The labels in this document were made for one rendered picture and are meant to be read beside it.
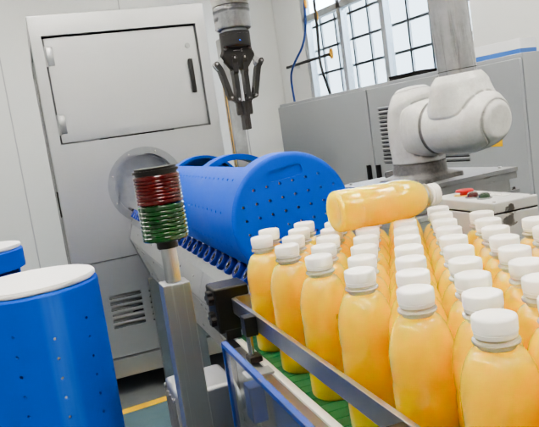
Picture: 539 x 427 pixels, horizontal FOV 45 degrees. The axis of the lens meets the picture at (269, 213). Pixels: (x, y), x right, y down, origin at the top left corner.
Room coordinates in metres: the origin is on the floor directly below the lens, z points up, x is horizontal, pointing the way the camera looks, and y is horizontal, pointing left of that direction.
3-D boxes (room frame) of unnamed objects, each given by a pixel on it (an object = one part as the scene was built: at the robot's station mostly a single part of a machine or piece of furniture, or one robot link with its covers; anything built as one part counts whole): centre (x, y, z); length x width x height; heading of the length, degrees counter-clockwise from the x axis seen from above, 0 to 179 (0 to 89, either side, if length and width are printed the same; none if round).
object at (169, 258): (0.88, 0.15, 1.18); 0.06 x 0.06 x 0.16
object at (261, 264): (1.13, 0.02, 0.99); 0.07 x 0.07 x 0.19
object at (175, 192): (0.88, 0.15, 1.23); 0.06 x 0.06 x 0.04
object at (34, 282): (1.41, 0.55, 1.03); 0.28 x 0.28 x 0.01
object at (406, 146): (1.90, -0.46, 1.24); 0.18 x 0.16 x 0.22; 27
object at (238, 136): (2.88, 0.09, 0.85); 0.06 x 0.06 x 1.70; 19
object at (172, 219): (0.88, 0.15, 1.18); 0.06 x 0.06 x 0.05
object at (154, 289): (3.26, 0.64, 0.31); 0.06 x 0.06 x 0.63; 19
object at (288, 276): (1.01, -0.02, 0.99); 0.07 x 0.07 x 0.19
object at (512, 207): (1.26, -0.41, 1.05); 0.20 x 0.10 x 0.10; 19
